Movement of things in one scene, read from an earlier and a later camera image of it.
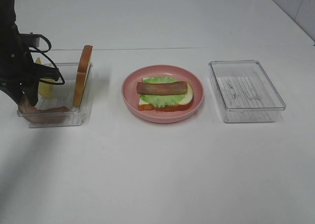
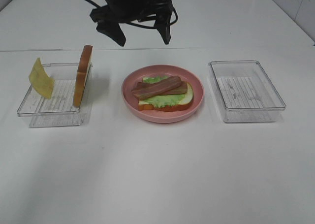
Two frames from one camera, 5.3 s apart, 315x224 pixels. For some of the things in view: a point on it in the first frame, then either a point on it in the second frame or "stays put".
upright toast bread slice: [84, 64] stays put
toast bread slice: [186, 101] stays put
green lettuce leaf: [161, 101] stays put
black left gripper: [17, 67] to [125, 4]
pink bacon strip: [35, 115] to [157, 87]
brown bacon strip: [162, 88] stays put
